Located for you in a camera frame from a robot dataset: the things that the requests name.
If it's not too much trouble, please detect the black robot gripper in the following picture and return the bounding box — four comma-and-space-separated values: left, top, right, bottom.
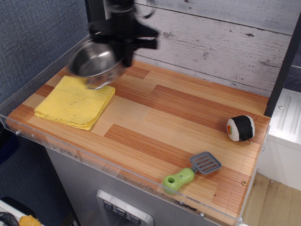
89, 0, 158, 67

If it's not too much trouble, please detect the stainless steel pot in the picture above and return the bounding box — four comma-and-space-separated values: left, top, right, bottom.
68, 40, 126, 89

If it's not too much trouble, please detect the yellow folded cloth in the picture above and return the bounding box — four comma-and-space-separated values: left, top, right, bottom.
34, 76, 115, 130

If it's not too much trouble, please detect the green grey toy spatula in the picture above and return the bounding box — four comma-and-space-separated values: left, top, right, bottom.
162, 152, 222, 194

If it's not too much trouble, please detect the plush sushi roll toy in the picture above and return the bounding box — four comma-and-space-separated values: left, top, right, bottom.
227, 115, 255, 142

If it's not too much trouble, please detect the grey toy fridge cabinet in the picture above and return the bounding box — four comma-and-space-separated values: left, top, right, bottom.
47, 148, 239, 226

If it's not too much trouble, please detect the silver dispenser button panel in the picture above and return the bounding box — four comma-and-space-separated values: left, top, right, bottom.
96, 189, 154, 226

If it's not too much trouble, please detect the white ridged side unit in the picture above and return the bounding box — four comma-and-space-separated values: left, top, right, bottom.
257, 89, 301, 190

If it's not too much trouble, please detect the yellow black object bottom left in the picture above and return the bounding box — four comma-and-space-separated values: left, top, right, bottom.
0, 197, 43, 226

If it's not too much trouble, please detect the black vertical post left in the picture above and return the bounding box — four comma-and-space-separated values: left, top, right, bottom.
85, 0, 108, 29

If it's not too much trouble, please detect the black vertical post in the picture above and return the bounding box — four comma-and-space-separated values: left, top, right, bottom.
264, 15, 301, 117
85, 0, 108, 29

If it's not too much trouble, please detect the clear acrylic guard rail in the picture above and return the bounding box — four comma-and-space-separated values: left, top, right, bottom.
0, 32, 275, 223

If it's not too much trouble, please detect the black vertical post right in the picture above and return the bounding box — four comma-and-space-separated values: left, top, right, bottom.
264, 15, 301, 117

